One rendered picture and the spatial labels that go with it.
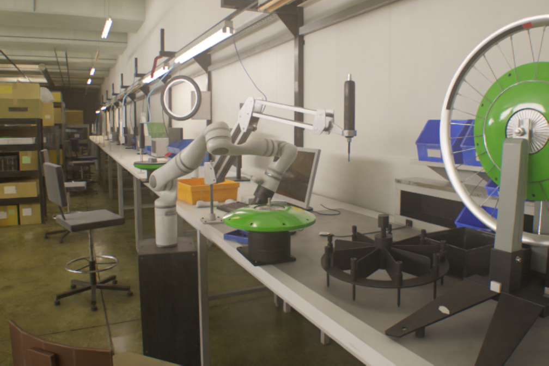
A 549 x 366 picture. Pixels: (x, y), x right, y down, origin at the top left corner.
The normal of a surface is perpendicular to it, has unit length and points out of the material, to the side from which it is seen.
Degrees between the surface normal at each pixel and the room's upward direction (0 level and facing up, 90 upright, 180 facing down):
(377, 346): 0
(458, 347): 0
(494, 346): 18
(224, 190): 94
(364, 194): 90
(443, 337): 0
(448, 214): 90
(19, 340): 90
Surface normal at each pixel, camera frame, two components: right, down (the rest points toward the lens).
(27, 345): -0.45, 0.07
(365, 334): 0.00, -1.00
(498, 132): -0.93, 0.04
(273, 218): 0.04, -0.90
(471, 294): -0.27, -0.93
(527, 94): -0.86, -0.14
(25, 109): 0.43, 0.07
